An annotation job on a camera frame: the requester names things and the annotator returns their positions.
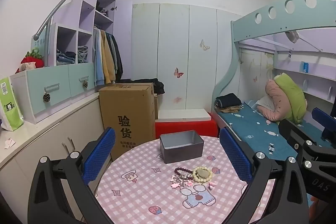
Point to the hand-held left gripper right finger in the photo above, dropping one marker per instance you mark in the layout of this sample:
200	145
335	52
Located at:
235	158

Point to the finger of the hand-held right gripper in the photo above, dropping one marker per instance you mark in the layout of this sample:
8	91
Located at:
291	132
324	119

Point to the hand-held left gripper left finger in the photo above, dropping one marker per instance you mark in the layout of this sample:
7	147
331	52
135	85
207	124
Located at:
99	155

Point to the grey metal tin box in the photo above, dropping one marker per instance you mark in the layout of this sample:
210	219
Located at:
183	153

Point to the teal printed bed sheet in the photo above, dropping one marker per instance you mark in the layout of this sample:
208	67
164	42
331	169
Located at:
252	129

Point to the green pillow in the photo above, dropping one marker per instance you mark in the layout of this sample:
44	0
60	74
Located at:
291	98

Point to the small pale charm clip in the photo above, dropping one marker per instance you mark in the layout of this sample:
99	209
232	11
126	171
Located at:
211	185

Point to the pink pillow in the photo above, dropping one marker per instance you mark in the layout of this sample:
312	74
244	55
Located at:
273	98

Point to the folded tan garment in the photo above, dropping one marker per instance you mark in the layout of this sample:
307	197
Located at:
231	109

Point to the large brown cardboard box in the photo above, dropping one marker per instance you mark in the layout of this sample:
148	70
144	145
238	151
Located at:
126	108

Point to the white low cabinet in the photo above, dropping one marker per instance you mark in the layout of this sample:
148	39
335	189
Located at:
52	129

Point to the small blue box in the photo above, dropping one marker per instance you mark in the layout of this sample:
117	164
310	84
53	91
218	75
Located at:
304	67

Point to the folded dark clothes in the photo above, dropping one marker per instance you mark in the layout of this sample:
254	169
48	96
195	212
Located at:
228	100

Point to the red bench with white top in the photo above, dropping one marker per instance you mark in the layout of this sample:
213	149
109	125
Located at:
183	128

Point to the pinecone drawer pendant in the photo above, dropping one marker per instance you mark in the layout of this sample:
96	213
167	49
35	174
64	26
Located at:
46	97
85	84

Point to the pale pink butterfly sticker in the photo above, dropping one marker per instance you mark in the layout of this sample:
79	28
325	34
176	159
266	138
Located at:
177	100

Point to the grey hanging object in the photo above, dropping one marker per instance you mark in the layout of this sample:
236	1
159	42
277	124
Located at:
292	36

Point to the black clothes pile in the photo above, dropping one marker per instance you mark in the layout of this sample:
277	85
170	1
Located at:
158	86

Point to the small pink paper card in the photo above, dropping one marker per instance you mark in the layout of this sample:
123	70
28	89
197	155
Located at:
9	144

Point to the light blue hanging jacket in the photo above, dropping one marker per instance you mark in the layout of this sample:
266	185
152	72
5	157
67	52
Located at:
97	61

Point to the teal drawer unit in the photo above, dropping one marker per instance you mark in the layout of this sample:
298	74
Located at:
34	87

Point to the yellow hanging jacket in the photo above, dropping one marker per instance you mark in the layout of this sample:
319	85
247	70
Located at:
107	61

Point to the dark hanging jackets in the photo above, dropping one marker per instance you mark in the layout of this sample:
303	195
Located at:
116	58

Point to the green paper bag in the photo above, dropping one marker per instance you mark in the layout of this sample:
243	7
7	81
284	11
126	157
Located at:
10	106

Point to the folded light blue jeans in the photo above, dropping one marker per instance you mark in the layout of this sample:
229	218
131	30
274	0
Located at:
83	54

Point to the folded dark blue jeans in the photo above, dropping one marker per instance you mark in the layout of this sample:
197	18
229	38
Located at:
65	57

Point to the red strawberry plush toy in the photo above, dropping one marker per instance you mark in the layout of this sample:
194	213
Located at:
32	61

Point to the white wardrobe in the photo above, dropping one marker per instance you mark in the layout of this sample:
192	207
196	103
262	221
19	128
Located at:
173	37

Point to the purple stair shelf cabinet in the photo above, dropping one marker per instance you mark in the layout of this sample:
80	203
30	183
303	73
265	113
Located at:
86	11

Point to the dark clothes on shelf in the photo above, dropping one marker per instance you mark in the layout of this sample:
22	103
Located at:
101	7

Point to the small wall butterfly sticker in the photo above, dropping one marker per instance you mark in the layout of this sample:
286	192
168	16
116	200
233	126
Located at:
255	79

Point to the teal bunk bed frame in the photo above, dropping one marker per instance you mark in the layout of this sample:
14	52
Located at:
275	22

